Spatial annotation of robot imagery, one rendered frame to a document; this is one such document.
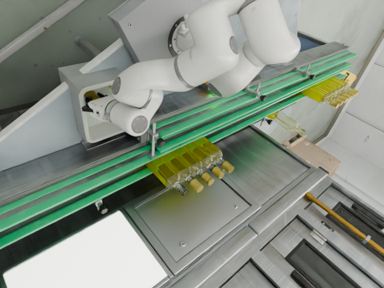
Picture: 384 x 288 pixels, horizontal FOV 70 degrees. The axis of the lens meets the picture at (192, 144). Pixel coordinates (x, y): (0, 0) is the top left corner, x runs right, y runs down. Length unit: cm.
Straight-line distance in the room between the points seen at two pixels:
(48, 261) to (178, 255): 42
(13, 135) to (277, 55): 82
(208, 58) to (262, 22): 13
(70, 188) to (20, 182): 15
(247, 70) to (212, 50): 21
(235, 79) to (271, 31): 19
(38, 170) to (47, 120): 17
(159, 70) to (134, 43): 32
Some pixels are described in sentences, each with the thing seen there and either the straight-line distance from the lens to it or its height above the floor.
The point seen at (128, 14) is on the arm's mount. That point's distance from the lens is 93.
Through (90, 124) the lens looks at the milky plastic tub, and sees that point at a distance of 109.
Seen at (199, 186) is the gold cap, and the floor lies 116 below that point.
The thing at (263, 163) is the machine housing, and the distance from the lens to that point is 147.
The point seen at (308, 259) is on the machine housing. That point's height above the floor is 157.
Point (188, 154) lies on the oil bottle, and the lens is 113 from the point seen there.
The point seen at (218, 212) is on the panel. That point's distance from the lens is 116.
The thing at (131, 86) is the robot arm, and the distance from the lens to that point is 68.
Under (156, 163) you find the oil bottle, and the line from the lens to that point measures 108.
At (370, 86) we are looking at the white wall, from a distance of 698.
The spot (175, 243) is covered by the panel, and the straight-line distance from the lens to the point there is 106.
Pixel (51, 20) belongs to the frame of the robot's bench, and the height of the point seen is 20.
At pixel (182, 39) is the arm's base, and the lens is 104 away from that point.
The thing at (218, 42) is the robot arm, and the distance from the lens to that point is 58.
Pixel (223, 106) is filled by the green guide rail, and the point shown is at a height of 93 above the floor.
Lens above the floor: 158
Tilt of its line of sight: 31 degrees down
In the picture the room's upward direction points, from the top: 131 degrees clockwise
